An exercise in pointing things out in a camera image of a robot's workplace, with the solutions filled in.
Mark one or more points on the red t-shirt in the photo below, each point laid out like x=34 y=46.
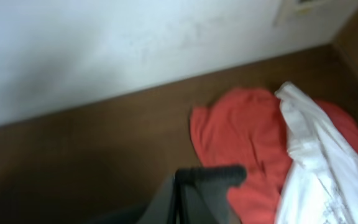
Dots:
x=246 y=127

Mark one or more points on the white t-shirt pixel print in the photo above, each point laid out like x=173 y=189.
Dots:
x=322 y=183

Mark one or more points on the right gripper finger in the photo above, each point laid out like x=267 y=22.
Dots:
x=196 y=195

